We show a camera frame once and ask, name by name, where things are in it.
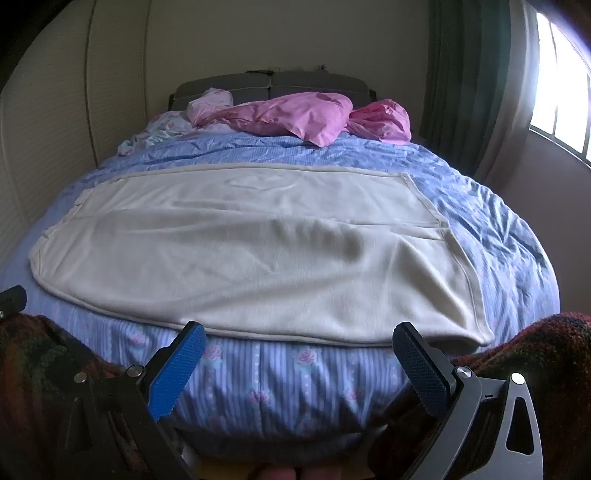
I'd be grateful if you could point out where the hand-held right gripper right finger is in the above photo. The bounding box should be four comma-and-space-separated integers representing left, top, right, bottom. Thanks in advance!
392, 322, 546, 480

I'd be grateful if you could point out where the blue striped bed sheet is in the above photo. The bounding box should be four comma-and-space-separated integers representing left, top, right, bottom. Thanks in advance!
0, 129, 561, 462

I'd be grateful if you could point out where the green curtain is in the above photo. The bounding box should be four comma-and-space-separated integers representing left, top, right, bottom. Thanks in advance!
418, 0, 541, 181

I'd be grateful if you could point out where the large pink pillow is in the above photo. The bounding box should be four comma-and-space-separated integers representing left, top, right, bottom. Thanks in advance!
217, 91, 354, 148

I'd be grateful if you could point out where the pale pink floral pillow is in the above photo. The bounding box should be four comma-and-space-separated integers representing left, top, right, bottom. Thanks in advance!
187, 87, 234, 125

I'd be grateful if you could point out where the white wardrobe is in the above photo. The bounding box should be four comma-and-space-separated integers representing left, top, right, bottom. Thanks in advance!
0, 0, 181, 259

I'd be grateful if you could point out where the dark red knitted blanket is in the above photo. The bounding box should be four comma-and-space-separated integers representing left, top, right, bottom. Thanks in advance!
369, 313, 591, 480

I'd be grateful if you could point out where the window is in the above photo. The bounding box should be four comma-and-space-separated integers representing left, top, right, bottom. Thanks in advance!
529, 9, 591, 167

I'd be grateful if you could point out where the white floral blanket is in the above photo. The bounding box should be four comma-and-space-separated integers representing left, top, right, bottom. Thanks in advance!
115, 111, 195, 158

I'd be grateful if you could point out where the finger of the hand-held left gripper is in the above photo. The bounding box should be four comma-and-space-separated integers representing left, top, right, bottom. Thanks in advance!
0, 285, 27, 320

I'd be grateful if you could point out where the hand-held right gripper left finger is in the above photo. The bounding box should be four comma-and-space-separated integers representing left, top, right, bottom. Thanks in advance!
60, 320, 208, 480

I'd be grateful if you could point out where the grey padded headboard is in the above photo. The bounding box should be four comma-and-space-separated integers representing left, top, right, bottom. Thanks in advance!
167, 70, 375, 114

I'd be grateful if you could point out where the cream white towel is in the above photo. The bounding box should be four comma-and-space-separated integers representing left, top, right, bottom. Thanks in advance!
28, 162, 495, 347

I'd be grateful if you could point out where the small crumpled pink pillow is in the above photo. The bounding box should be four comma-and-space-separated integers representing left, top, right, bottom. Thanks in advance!
348, 98, 413, 144

